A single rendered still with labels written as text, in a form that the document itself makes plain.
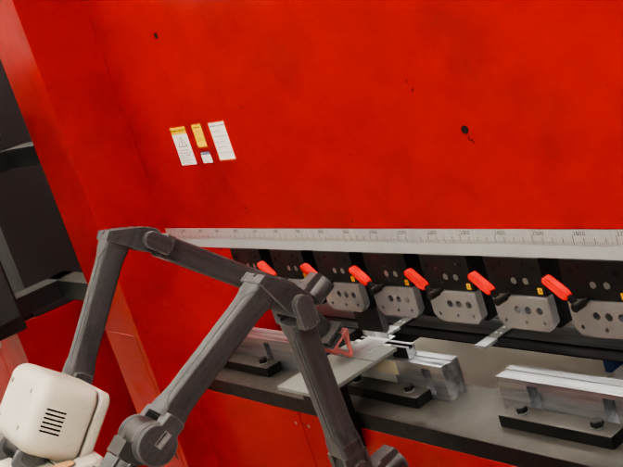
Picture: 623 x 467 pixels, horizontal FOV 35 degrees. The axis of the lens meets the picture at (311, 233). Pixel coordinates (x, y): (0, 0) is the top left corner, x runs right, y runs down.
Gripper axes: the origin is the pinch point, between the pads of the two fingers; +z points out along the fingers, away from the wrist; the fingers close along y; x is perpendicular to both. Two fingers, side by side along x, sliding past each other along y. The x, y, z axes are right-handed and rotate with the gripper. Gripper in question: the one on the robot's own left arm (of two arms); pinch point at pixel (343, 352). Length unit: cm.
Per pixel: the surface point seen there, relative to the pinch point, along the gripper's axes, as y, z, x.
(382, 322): -6.3, 0.9, -10.8
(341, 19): -30, -69, -42
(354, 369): -8.2, -0.1, 4.3
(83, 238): 97, -40, -3
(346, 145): -18, -44, -30
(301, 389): -2.0, -5.9, 15.5
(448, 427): -34.4, 12.0, 8.4
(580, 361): 85, 170, -111
